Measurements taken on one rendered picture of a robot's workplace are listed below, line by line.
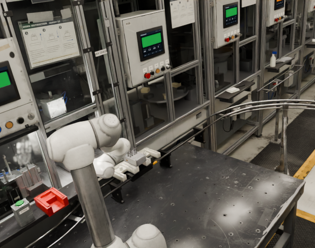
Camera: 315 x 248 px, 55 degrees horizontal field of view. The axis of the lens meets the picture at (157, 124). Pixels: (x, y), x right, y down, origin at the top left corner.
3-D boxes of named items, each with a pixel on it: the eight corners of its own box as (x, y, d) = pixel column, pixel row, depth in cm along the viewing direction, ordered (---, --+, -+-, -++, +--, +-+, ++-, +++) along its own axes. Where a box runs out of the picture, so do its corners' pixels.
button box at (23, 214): (21, 227, 160) (15, 210, 154) (15, 221, 165) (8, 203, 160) (35, 219, 164) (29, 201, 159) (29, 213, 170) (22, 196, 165)
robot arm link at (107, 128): (113, 121, 147) (86, 130, 141) (117, 103, 131) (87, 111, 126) (123, 145, 142) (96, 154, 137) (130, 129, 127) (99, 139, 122)
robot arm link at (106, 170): (92, 177, 188) (107, 162, 195) (108, 185, 178) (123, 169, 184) (84, 165, 182) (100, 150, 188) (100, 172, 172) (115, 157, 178)
